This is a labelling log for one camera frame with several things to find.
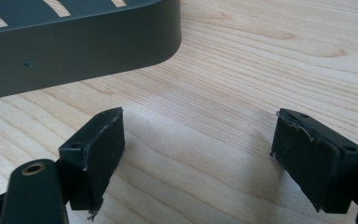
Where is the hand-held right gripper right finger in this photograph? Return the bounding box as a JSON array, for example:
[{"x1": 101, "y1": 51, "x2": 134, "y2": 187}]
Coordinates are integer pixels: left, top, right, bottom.
[{"x1": 269, "y1": 107, "x2": 358, "y2": 215}]

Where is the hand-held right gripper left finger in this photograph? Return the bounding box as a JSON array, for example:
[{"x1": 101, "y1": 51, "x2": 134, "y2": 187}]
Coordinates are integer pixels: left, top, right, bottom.
[{"x1": 58, "y1": 106, "x2": 126, "y2": 222}]

